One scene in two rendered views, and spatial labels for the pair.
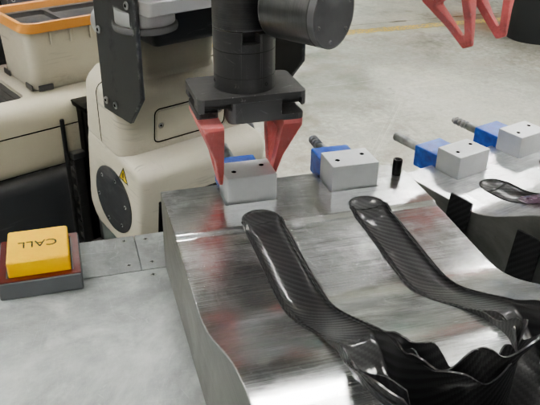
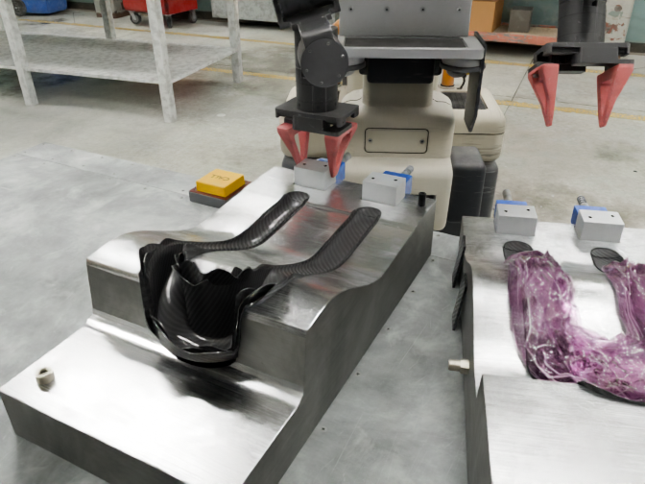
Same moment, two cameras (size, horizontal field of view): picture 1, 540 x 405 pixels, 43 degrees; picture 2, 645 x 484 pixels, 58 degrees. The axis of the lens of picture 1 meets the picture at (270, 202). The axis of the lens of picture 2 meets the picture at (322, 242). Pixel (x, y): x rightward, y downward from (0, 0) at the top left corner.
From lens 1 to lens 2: 0.54 m
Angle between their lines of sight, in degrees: 39
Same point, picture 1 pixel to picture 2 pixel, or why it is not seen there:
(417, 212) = (392, 229)
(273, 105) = (317, 123)
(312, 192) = (349, 195)
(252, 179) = (309, 171)
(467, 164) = (508, 223)
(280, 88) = (328, 113)
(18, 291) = (197, 199)
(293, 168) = not seen: outside the picture
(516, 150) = (580, 231)
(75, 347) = not seen: hidden behind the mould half
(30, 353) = (169, 227)
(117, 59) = not seen: hidden behind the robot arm
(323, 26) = (312, 69)
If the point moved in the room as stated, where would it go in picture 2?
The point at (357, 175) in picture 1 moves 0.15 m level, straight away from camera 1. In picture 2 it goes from (379, 193) to (454, 165)
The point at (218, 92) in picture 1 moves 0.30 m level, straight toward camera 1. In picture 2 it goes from (294, 107) to (101, 177)
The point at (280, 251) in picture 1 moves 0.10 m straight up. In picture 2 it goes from (283, 216) to (280, 146)
